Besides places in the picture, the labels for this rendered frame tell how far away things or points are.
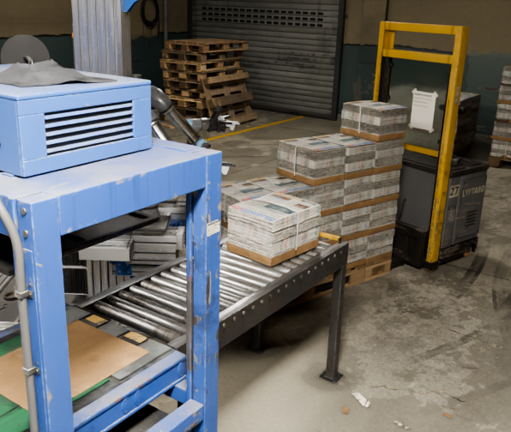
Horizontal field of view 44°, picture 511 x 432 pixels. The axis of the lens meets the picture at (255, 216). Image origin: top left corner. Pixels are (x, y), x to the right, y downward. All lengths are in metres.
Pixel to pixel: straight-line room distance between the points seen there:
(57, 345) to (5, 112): 0.57
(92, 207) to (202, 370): 0.80
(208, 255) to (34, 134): 0.65
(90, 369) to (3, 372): 0.28
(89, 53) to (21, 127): 1.92
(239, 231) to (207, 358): 1.06
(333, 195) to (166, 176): 2.69
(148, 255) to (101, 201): 1.93
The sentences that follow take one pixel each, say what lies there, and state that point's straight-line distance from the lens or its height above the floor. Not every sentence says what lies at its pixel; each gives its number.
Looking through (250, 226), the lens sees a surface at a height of 0.97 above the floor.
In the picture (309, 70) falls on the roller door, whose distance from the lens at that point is 11.55.
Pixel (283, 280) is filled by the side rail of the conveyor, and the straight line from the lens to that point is 2.84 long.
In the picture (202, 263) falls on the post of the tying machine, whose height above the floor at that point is 1.21.
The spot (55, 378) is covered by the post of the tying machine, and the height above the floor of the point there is 1.10.
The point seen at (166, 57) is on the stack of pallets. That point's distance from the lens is 10.64.
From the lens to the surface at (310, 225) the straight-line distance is 3.13.
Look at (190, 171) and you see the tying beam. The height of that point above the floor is 1.51.
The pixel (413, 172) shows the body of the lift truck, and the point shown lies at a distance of 5.24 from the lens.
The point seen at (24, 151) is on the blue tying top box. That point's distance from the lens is 1.64.
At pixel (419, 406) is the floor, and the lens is 3.56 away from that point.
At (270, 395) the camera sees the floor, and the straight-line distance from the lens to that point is 3.49.
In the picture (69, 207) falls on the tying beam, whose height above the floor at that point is 1.51.
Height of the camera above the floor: 1.98
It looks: 19 degrees down
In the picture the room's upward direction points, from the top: 2 degrees clockwise
